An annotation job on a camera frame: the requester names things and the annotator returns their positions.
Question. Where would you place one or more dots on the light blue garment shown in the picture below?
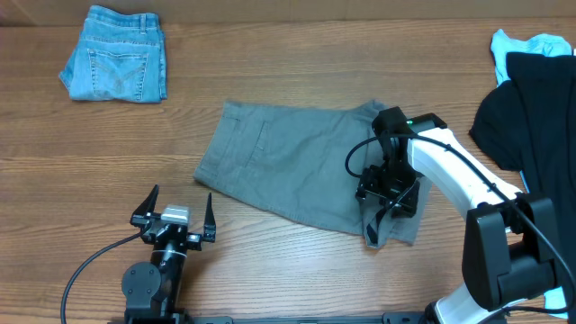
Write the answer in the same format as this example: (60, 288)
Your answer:
(544, 44)

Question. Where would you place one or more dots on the grey shorts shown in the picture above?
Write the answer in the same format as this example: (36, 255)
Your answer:
(302, 164)

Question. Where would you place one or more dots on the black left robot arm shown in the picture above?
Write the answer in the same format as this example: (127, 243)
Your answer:
(152, 288)

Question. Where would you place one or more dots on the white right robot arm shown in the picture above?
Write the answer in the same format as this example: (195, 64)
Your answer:
(511, 248)

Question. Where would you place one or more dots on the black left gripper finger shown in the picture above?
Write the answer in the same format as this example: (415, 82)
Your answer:
(209, 219)
(149, 204)

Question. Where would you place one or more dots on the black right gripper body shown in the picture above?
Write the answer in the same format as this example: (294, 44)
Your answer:
(398, 184)

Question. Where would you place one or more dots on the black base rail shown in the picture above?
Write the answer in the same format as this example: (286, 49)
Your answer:
(306, 319)

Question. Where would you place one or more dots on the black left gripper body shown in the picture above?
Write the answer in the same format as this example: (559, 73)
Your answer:
(194, 240)

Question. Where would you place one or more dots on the folded blue jeans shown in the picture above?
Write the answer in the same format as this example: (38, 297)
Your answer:
(118, 57)

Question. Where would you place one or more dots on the black t-shirt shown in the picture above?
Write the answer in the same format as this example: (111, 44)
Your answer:
(527, 124)

